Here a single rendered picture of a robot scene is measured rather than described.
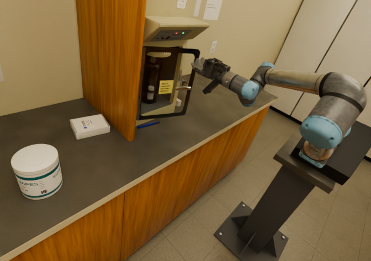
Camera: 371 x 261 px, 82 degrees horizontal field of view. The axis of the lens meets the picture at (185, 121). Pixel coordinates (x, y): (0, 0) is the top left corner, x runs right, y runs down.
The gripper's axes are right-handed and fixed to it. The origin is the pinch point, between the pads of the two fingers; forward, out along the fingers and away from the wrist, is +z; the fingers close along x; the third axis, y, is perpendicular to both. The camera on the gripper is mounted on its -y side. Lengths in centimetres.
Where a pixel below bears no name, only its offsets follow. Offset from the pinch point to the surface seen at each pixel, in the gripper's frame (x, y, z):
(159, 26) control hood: 25.6, 18.7, 0.5
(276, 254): -47, -127, -87
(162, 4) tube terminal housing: 15.1, 24.3, 11.6
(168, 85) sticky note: 10.0, -11.7, 4.9
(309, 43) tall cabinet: -285, -10, 18
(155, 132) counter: 17.9, -37.1, 1.3
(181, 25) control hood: 13.6, 19.2, 0.1
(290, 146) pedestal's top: -46, -37, -54
